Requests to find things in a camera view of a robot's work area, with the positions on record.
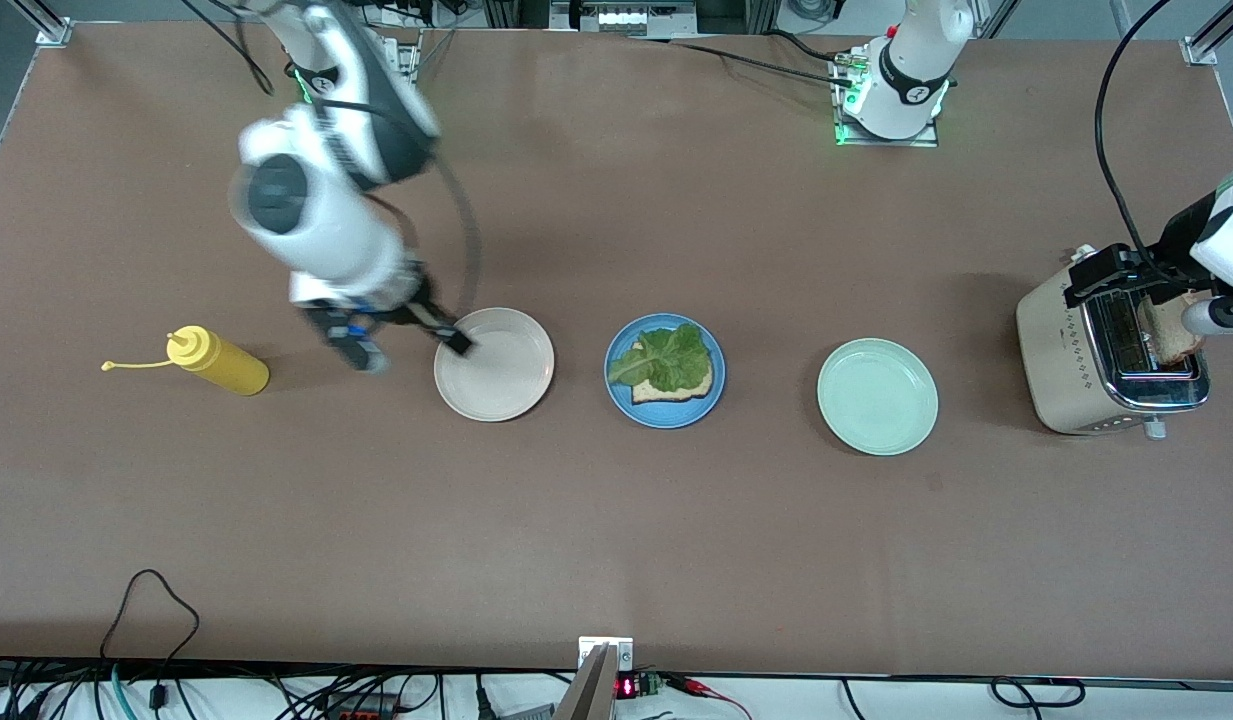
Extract yellow squeeze bottle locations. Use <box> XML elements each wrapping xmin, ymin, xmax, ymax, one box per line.
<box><xmin>102</xmin><ymin>325</ymin><xmax>271</xmax><ymax>397</ymax></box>

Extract toasted bread slice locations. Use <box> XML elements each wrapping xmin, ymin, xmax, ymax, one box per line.
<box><xmin>631</xmin><ymin>340</ymin><xmax>716</xmax><ymax>405</ymax></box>
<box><xmin>1139</xmin><ymin>292</ymin><xmax>1209</xmax><ymax>367</ymax></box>

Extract lit electronics unit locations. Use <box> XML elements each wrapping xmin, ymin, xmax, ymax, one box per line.
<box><xmin>551</xmin><ymin>0</ymin><xmax>699</xmax><ymax>37</ymax></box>

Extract red clip leads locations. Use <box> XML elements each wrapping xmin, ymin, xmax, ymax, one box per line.
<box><xmin>666</xmin><ymin>674</ymin><xmax>753</xmax><ymax>720</ymax></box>

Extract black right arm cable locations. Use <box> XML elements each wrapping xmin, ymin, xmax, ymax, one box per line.
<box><xmin>181</xmin><ymin>0</ymin><xmax>483</xmax><ymax>323</ymax></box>

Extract green lettuce leaf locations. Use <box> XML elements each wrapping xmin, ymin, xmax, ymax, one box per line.
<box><xmin>608</xmin><ymin>322</ymin><xmax>715</xmax><ymax>394</ymax></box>

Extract beige chrome toaster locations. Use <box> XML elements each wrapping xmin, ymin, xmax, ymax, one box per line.
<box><xmin>1016</xmin><ymin>245</ymin><xmax>1212</xmax><ymax>441</ymax></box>

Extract blue plate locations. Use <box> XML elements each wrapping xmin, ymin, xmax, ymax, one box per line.
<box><xmin>604</xmin><ymin>313</ymin><xmax>727</xmax><ymax>430</ymax></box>

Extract white plate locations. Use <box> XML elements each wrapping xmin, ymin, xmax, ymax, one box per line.
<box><xmin>434</xmin><ymin>307</ymin><xmax>556</xmax><ymax>422</ymax></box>

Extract black cable to arm base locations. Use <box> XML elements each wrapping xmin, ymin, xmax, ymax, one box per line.
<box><xmin>636</xmin><ymin>32</ymin><xmax>859</xmax><ymax>87</ymax></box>

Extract aluminium camera mount post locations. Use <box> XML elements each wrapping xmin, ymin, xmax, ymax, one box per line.
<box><xmin>554</xmin><ymin>637</ymin><xmax>635</xmax><ymax>720</ymax></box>

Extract coiled black cable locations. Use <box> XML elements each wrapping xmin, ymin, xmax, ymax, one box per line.
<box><xmin>990</xmin><ymin>677</ymin><xmax>1088</xmax><ymax>710</ymax></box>

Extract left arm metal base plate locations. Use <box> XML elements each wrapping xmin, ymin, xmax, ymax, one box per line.
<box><xmin>833</xmin><ymin>55</ymin><xmax>941</xmax><ymax>149</ymax></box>

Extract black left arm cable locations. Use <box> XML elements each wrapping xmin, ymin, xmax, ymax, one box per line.
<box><xmin>1093</xmin><ymin>0</ymin><xmax>1173</xmax><ymax>283</ymax></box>

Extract pale green plate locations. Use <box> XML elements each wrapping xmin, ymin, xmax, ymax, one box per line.
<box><xmin>817</xmin><ymin>338</ymin><xmax>940</xmax><ymax>457</ymax></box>

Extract aluminium frame post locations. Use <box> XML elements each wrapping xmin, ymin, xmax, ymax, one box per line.
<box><xmin>1181</xmin><ymin>0</ymin><xmax>1233</xmax><ymax>67</ymax></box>
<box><xmin>6</xmin><ymin>0</ymin><xmax>75</xmax><ymax>47</ymax></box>

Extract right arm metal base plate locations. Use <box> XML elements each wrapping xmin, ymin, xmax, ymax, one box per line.
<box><xmin>306</xmin><ymin>28</ymin><xmax>423</xmax><ymax>106</ymax></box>

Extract thin black looped cable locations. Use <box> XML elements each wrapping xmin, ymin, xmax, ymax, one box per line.
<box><xmin>100</xmin><ymin>569</ymin><xmax>200</xmax><ymax>713</ymax></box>

